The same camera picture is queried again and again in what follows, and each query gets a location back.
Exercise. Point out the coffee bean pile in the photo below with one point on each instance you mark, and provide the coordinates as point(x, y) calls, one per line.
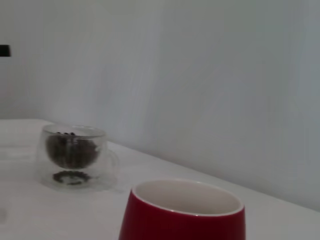
point(65, 150)

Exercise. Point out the red ceramic mug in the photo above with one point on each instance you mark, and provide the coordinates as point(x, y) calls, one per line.
point(175, 222)

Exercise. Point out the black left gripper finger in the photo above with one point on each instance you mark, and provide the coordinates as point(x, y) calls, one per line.
point(4, 51)

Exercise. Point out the clear double-wall glass cup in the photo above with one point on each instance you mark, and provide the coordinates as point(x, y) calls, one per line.
point(42, 172)

